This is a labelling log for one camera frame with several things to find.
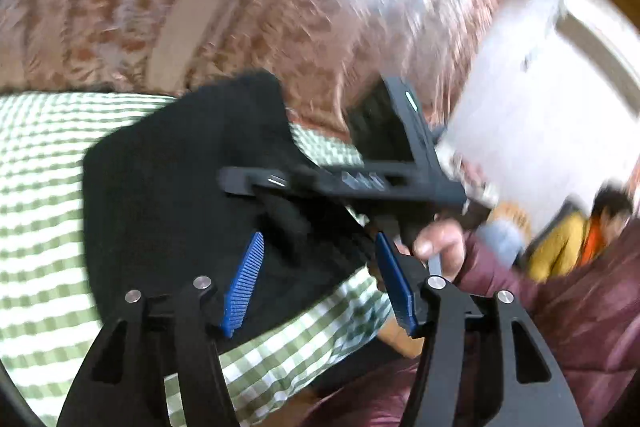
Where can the person in yellow jacket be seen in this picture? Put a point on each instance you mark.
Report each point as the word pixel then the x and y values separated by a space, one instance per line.
pixel 560 252

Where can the green checked bed sheet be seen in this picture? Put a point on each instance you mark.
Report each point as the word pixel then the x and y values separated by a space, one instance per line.
pixel 40 217

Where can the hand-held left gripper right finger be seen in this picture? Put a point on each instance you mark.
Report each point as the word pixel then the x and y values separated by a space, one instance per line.
pixel 395 287

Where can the person's right forearm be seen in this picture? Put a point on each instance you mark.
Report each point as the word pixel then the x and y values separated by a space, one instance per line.
pixel 550 307

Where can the white panelled door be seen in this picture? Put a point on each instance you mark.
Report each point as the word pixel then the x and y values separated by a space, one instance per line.
pixel 530 107

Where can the person's maroon jacket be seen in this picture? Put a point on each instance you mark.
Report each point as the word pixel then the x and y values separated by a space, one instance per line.
pixel 360 402

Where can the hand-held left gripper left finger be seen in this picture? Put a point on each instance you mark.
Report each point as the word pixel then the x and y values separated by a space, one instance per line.
pixel 245 287

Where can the light blue cloth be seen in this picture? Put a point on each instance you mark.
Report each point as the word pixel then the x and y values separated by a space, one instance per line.
pixel 500 239

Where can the brown floral blanket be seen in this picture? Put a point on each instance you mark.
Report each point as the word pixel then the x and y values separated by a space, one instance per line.
pixel 125 7

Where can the person's right hand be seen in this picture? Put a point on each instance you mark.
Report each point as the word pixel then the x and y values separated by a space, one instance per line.
pixel 442 244

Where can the black pants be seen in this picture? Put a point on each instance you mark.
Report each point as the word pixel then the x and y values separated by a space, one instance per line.
pixel 175 187

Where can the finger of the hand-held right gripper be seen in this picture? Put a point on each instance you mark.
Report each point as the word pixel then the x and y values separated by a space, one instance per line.
pixel 250 181

